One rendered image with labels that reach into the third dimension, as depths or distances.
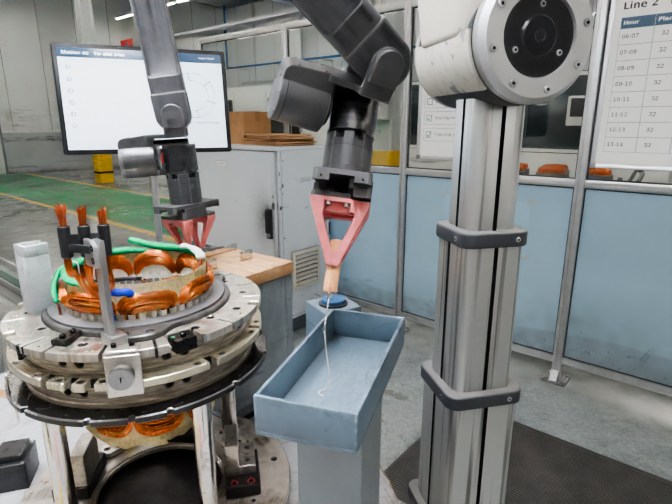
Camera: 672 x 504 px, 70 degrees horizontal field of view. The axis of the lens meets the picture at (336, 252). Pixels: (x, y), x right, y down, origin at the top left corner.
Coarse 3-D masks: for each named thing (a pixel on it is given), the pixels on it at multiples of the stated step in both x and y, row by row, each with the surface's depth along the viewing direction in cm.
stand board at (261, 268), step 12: (228, 252) 102; (252, 252) 102; (228, 264) 93; (240, 264) 93; (252, 264) 93; (264, 264) 93; (276, 264) 93; (288, 264) 94; (252, 276) 87; (264, 276) 90; (276, 276) 92
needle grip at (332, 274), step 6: (330, 240) 55; (336, 240) 55; (336, 246) 55; (330, 270) 54; (336, 270) 54; (330, 276) 54; (336, 276) 54; (324, 282) 55; (330, 282) 54; (336, 282) 54; (324, 288) 54; (330, 288) 54; (336, 288) 54
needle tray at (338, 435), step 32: (352, 320) 70; (384, 320) 68; (320, 352) 66; (352, 352) 66; (384, 352) 66; (288, 384) 56; (320, 384) 58; (352, 384) 58; (384, 384) 57; (256, 416) 49; (288, 416) 47; (320, 416) 46; (352, 416) 45; (320, 448) 56; (352, 448) 46; (320, 480) 57; (352, 480) 56
